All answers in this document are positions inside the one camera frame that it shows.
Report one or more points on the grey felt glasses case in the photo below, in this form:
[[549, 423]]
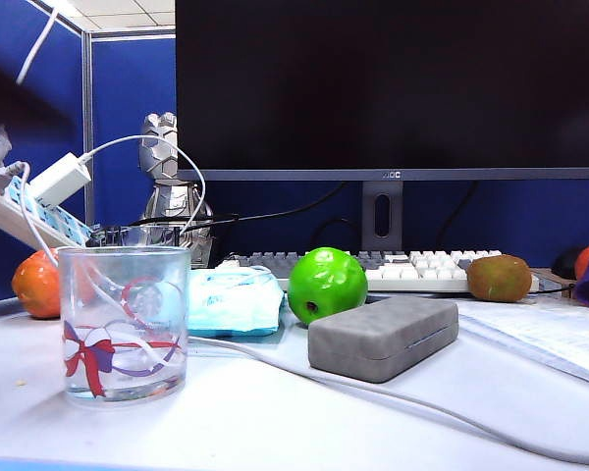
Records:
[[383, 338]]

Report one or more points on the green apple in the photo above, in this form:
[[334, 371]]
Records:
[[324, 284]]

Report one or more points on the grey monitor stand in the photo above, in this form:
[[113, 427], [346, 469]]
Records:
[[368, 221]]

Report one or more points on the blue white tissue pack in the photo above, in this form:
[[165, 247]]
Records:
[[233, 304]]

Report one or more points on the grey white mechanical keyboard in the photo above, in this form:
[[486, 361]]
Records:
[[422, 275]]

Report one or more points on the silver robot bust figurine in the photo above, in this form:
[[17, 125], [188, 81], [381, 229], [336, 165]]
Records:
[[159, 142]]

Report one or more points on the black AOC computer monitor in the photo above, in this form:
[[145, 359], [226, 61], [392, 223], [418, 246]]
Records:
[[397, 88]]

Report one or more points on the clear glass ribbon-print cup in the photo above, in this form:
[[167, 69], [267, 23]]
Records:
[[125, 304]]

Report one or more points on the black electronic device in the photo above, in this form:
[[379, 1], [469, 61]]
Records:
[[108, 235]]

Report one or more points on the brown kiwi fruit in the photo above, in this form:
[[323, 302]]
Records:
[[499, 277]]

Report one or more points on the white charger adapter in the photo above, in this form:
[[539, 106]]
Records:
[[59, 179]]

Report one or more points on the black computer mouse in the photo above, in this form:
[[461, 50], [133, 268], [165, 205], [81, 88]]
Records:
[[567, 265]]

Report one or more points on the white power strip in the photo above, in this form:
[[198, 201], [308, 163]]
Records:
[[5, 211]]

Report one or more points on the grey plug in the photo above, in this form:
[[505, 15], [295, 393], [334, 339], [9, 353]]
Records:
[[2, 176]]

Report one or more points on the silver partition frame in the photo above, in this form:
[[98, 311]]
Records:
[[87, 122]]

